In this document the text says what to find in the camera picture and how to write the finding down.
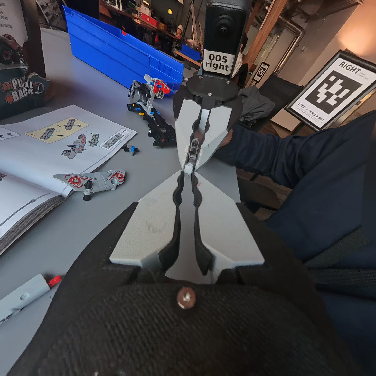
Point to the grey lego panel red print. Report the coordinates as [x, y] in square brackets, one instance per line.
[100, 177]

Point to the small grey lego beam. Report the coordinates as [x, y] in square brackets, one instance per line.
[194, 147]

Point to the background storage shelf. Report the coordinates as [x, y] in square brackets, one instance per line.
[141, 17]

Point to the black framed sign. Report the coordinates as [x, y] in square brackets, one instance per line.
[332, 88]

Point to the person's right forearm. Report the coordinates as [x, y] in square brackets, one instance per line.
[279, 155]

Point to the small blue bin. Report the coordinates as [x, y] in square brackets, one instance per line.
[191, 53]

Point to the small white lego piece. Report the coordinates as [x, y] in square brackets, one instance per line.
[188, 168]

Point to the dark grey cloth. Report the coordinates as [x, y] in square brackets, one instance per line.
[255, 102]

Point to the blue plastic bin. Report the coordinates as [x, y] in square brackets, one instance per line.
[111, 50]

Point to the lego instruction booklet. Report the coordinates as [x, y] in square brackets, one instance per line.
[38, 164]

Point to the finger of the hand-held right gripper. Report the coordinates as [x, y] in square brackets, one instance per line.
[219, 126]
[185, 126]

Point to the black chair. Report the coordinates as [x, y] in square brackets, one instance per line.
[283, 91]
[258, 195]

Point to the small black blue lego connector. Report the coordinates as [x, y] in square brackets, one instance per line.
[131, 150]

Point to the plain grey lego panel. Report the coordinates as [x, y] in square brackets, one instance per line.
[20, 296]

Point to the lego set box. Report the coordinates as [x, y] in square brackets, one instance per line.
[17, 88]

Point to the person's right hand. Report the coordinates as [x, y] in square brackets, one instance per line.
[226, 139]

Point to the black lego vehicle chassis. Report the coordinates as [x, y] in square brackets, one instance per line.
[160, 126]

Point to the wooden post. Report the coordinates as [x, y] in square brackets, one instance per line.
[267, 29]

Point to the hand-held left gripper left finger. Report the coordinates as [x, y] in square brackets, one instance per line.
[147, 229]

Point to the small tag sign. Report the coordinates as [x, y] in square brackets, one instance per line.
[260, 72]

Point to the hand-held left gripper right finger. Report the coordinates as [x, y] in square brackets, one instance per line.
[223, 232]

